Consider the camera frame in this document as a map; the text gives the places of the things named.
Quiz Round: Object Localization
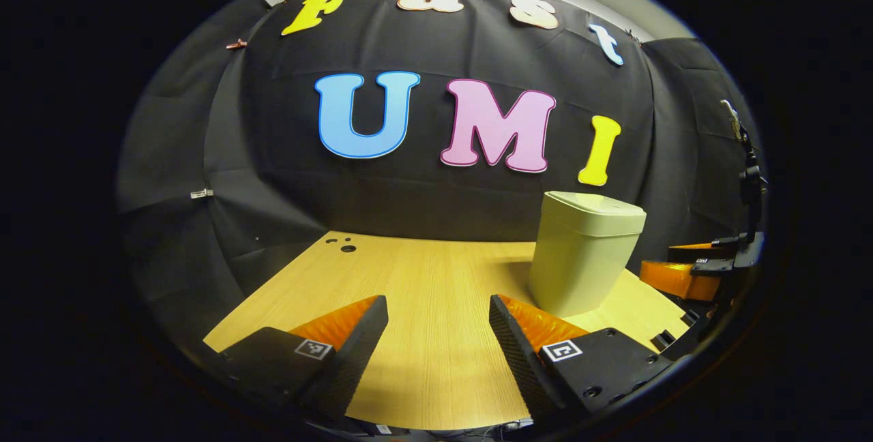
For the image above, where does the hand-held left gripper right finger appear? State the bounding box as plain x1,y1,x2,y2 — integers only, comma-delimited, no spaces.
488,293,674,430

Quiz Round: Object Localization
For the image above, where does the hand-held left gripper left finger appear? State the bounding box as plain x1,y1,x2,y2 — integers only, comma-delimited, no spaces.
203,294,390,424

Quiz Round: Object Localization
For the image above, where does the green desktop garbage bin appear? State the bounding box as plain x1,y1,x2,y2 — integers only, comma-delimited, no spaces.
529,191,647,318

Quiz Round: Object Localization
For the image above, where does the wooden desktop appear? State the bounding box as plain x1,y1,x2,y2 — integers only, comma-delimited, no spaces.
203,231,690,431

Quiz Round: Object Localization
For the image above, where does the black backdrop cloth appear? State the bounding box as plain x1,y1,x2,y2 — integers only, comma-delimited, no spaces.
116,0,765,361

